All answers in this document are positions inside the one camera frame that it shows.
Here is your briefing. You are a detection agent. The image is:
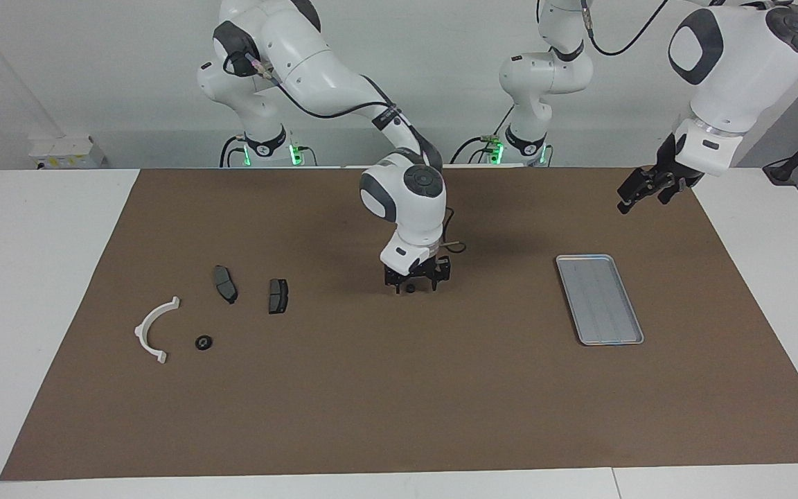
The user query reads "silver metal tray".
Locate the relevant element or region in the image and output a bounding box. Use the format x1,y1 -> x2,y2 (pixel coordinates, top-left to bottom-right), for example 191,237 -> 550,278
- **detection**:
556,254 -> 645,347

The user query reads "brown table mat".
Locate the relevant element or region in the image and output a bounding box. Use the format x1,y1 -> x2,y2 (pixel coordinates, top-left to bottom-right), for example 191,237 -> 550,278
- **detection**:
0,166 -> 798,481

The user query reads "rectangular dark brake pad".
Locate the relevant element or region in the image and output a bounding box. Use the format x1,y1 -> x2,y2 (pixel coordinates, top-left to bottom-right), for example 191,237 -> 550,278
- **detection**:
267,278 -> 290,315

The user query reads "curved dark brake pad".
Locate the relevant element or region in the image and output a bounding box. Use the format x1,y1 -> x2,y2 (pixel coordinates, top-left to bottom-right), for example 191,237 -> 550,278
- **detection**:
213,265 -> 239,305

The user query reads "black left base cable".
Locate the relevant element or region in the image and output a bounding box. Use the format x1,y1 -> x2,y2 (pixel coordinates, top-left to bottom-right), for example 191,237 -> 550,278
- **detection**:
450,104 -> 516,165

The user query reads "black base cable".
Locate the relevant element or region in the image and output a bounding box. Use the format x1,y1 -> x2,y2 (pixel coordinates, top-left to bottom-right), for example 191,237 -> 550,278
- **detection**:
219,135 -> 247,168
450,104 -> 516,165

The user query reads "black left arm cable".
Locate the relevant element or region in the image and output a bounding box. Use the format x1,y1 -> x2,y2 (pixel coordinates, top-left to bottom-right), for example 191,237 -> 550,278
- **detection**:
579,0 -> 670,58

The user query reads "black right base cable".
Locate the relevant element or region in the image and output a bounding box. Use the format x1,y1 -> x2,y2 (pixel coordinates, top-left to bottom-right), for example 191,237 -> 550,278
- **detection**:
219,135 -> 247,168

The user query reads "white half-ring bracket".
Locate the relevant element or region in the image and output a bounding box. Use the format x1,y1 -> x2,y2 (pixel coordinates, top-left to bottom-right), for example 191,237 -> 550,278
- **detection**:
134,296 -> 181,365

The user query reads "white wall box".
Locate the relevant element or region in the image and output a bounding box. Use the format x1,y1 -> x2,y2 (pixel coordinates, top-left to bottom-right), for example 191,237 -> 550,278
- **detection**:
28,135 -> 107,170

